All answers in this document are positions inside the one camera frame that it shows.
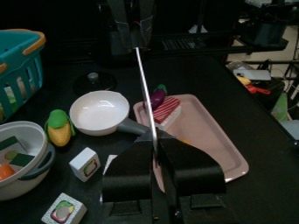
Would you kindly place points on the toy knife with silver blade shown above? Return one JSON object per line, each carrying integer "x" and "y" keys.
{"x": 146, "y": 93}

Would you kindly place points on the orange toy piece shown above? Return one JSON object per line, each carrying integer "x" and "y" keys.
{"x": 5, "y": 172}

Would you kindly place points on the yellow background object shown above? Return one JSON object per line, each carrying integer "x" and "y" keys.
{"x": 243, "y": 79}

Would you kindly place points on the black pot lid grey knob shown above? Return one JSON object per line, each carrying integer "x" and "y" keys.
{"x": 95, "y": 83}

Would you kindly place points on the white and green toy block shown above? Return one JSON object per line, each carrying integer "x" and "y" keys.
{"x": 9, "y": 145}

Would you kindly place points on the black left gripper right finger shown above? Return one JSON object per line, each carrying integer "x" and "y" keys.
{"x": 194, "y": 175}

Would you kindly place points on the dark green square tile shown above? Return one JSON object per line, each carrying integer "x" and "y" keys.
{"x": 22, "y": 159}

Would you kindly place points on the grey flat box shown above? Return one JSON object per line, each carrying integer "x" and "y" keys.
{"x": 252, "y": 74}

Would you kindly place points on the red orange hand tool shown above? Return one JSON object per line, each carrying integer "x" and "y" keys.
{"x": 256, "y": 89}

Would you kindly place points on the purple toy eggplant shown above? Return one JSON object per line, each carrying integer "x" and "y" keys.
{"x": 158, "y": 97}

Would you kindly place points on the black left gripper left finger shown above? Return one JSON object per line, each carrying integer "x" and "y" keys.
{"x": 126, "y": 180}

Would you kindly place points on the pink plastic tray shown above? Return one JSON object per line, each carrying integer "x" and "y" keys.
{"x": 206, "y": 131}

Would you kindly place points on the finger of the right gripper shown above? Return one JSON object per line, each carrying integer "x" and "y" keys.
{"x": 147, "y": 17}
{"x": 120, "y": 20}

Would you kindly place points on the toy corn cob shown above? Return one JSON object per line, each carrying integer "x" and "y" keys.
{"x": 59, "y": 131}

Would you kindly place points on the red striped toy steak block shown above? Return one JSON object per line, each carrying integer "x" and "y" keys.
{"x": 166, "y": 110}

